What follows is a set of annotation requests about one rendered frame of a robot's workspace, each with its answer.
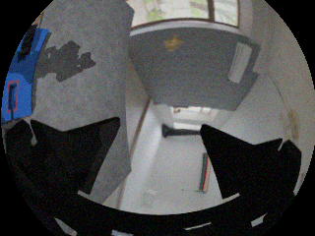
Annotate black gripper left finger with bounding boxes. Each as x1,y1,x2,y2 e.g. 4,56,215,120
31,117,121,196

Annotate blue flat square slab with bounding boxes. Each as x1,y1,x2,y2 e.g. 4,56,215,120
1,28,48,122

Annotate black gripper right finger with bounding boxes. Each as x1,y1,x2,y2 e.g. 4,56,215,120
200,125,283,200

